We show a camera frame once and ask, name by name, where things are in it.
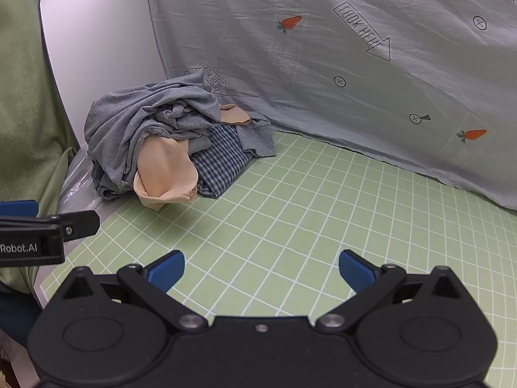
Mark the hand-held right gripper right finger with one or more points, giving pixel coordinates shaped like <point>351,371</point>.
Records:
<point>355,270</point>

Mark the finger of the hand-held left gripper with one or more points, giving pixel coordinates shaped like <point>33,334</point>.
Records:
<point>80,224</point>
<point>18,208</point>

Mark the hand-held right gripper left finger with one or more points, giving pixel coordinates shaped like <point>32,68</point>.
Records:
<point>167,270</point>

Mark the grey t-shirt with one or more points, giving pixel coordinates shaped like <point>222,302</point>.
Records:
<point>258,139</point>
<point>121,129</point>

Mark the clear plastic bag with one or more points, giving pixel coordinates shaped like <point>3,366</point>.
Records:
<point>78,182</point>

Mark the blue denim jeans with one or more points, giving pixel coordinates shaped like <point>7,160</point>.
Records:
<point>103,188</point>

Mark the dark blue cloth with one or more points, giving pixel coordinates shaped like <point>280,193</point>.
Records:
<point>16,315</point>

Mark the green grid mat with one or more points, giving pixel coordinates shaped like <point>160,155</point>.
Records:
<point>307,218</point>

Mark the beige garment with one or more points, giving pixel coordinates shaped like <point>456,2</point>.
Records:
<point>165,173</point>

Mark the green cloth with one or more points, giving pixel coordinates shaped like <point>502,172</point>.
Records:
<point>24,109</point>

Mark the blue plaid shirt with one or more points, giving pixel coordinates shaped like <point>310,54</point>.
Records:
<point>220,161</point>

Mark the white board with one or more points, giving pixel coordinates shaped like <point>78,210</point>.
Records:
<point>101,48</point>

